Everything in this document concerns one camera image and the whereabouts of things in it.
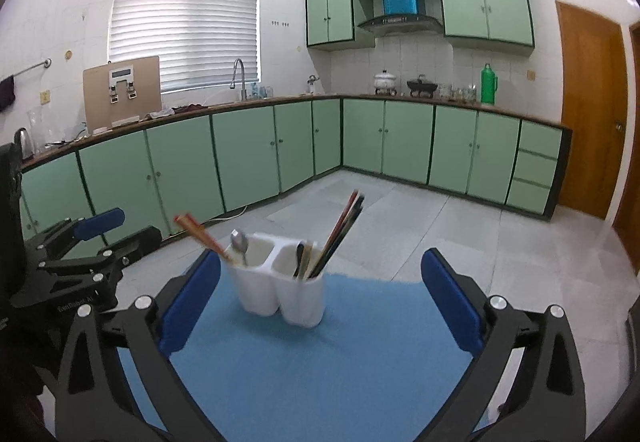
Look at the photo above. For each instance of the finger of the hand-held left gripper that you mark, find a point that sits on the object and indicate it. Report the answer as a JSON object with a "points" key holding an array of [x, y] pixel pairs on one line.
{"points": [[140, 239], [102, 223]]}

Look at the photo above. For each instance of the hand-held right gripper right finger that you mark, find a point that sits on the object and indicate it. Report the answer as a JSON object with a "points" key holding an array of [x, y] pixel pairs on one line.
{"points": [[450, 297]]}

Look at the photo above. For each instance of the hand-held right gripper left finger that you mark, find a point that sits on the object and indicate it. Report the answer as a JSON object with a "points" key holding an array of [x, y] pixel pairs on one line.
{"points": [[190, 297]]}

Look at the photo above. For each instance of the red and tan wooden chopstick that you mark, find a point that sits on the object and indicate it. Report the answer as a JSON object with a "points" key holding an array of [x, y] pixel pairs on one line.
{"points": [[346, 227], [197, 232], [340, 227], [205, 234]]}

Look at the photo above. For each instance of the silver metal spoon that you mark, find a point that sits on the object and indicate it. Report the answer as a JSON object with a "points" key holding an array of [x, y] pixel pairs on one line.
{"points": [[239, 242]]}

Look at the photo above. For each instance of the white utensil holder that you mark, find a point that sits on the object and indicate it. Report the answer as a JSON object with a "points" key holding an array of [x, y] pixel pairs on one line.
{"points": [[300, 302]]}

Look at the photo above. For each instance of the black spoon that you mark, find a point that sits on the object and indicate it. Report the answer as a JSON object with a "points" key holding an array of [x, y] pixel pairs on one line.
{"points": [[299, 259]]}

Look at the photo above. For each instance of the dark chopstick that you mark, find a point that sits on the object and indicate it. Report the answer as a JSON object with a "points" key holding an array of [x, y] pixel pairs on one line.
{"points": [[345, 239]]}

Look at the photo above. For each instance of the steel electric kettle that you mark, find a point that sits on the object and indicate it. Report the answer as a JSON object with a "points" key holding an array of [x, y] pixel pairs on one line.
{"points": [[22, 142]]}

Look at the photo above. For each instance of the brown kitchen countertop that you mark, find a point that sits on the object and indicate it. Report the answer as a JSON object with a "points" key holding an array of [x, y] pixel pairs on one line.
{"points": [[55, 152]]}

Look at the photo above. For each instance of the clear glass pitcher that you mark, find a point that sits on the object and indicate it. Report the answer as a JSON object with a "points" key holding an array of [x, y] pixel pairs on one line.
{"points": [[37, 127]]}

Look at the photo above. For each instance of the dark hanging cloth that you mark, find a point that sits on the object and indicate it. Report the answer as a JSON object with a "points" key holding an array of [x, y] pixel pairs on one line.
{"points": [[6, 92]]}

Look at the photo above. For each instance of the crumpled cloth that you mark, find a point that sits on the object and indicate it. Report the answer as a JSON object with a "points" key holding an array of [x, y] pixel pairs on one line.
{"points": [[175, 111]]}

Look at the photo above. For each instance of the cardboard board with labels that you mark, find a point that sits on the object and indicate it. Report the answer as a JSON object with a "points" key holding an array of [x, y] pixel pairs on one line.
{"points": [[145, 87]]}

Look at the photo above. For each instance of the blue table mat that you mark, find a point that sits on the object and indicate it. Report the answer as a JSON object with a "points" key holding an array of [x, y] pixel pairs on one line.
{"points": [[325, 372]]}

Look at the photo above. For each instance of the green lower kitchen cabinets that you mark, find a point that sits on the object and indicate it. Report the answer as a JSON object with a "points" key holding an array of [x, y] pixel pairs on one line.
{"points": [[400, 137]]}

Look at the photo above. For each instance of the metal kitchen faucet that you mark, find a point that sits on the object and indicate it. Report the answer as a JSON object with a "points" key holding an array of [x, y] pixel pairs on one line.
{"points": [[243, 87]]}

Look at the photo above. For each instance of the bottles beside sink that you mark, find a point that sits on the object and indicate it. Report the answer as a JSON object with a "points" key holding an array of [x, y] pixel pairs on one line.
{"points": [[261, 91]]}

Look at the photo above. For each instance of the row of glass jars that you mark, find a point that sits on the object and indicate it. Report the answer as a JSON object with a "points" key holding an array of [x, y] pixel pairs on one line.
{"points": [[457, 94]]}

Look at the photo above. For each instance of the green thermos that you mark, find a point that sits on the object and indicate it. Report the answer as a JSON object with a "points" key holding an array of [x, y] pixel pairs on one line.
{"points": [[489, 87]]}

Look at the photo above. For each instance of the black wok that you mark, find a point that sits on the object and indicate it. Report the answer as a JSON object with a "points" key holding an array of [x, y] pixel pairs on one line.
{"points": [[421, 84]]}

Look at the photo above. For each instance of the white window blind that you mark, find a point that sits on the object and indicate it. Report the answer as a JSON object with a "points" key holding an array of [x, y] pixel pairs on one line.
{"points": [[185, 22]]}

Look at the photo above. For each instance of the white lidded pot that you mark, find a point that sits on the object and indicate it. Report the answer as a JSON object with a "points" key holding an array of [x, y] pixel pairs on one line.
{"points": [[385, 82]]}

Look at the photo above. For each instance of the plain wooden door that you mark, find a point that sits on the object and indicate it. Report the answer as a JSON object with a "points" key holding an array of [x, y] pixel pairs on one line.
{"points": [[631, 147]]}

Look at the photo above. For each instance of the yellow wall socket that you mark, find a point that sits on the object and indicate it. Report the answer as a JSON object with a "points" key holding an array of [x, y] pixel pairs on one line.
{"points": [[45, 97]]}

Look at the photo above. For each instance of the metal towel rail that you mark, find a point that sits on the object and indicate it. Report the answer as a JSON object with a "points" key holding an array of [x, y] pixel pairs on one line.
{"points": [[30, 68]]}

